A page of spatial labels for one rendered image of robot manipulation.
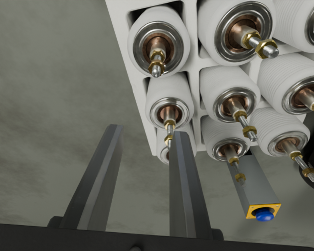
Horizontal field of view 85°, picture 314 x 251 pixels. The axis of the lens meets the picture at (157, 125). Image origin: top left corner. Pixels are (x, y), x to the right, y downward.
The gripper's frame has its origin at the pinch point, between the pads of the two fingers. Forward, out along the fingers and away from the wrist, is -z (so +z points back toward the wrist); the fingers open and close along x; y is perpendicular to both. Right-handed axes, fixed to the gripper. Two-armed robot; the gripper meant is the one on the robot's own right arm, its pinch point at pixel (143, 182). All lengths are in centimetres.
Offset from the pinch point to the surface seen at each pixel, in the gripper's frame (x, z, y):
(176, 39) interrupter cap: -2.5, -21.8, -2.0
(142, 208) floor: -1, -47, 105
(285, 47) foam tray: -23.2, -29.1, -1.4
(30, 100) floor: 44, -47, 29
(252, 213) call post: -28.4, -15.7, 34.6
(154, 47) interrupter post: 0.4, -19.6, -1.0
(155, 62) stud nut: 0.1, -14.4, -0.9
